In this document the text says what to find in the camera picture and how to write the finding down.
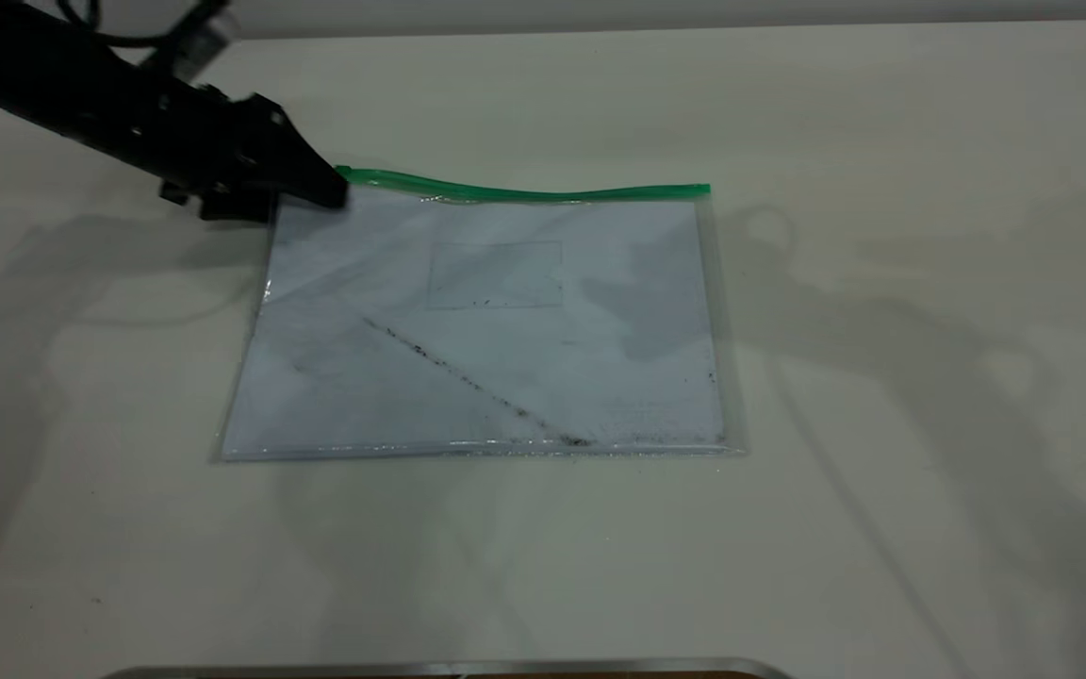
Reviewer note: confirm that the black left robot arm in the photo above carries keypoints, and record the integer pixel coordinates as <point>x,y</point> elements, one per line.
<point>43,75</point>

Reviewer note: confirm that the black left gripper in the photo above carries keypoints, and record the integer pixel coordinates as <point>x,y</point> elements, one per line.
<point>208,141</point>

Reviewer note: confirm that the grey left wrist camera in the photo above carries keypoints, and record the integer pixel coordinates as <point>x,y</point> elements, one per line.
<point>196,38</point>

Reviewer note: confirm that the clear plastic bag green zip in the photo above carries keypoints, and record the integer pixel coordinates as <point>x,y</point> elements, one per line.
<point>505,358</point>

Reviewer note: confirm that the white paper sheets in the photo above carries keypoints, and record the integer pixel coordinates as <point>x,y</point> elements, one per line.
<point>543,377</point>

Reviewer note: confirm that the silver metal rail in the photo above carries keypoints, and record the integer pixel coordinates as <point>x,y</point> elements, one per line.
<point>449,670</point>

